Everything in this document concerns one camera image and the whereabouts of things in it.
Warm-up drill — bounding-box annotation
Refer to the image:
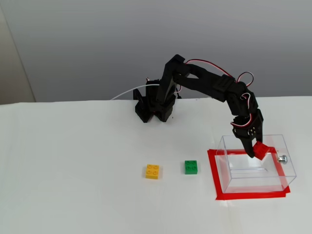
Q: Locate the red white black servo cable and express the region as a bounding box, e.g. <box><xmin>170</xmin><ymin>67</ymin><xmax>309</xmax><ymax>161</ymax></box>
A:
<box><xmin>236</xmin><ymin>71</ymin><xmax>255</xmax><ymax>87</ymax></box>
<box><xmin>185</xmin><ymin>59</ymin><xmax>236</xmax><ymax>80</ymax></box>
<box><xmin>240</xmin><ymin>93</ymin><xmax>255</xmax><ymax>126</ymax></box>

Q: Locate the yellow lego brick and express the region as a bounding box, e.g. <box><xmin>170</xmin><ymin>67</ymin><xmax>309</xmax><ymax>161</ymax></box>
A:
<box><xmin>144</xmin><ymin>164</ymin><xmax>161</xmax><ymax>180</ymax></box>

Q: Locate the red tape frame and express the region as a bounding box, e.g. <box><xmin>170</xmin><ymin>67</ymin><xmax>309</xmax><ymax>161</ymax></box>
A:
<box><xmin>207</xmin><ymin>146</ymin><xmax>292</xmax><ymax>201</ymax></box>

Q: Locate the red lego brick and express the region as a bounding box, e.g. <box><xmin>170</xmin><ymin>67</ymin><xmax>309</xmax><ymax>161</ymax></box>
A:
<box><xmin>252</xmin><ymin>141</ymin><xmax>274</xmax><ymax>161</ymax></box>

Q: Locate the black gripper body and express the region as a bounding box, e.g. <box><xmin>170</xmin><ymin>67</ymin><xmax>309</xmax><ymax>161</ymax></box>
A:
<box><xmin>230</xmin><ymin>109</ymin><xmax>265</xmax><ymax>143</ymax></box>

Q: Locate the black table clamp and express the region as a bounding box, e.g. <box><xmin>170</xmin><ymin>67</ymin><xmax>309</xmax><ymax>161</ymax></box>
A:
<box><xmin>133</xmin><ymin>89</ymin><xmax>147</xmax><ymax>108</ymax></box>

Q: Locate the transparent plastic box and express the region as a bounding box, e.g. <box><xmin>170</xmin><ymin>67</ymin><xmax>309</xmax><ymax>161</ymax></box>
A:
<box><xmin>217</xmin><ymin>134</ymin><xmax>298</xmax><ymax>195</ymax></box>

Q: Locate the green lego brick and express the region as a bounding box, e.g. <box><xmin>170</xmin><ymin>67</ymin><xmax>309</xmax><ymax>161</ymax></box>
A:
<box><xmin>184</xmin><ymin>160</ymin><xmax>198</xmax><ymax>175</ymax></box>

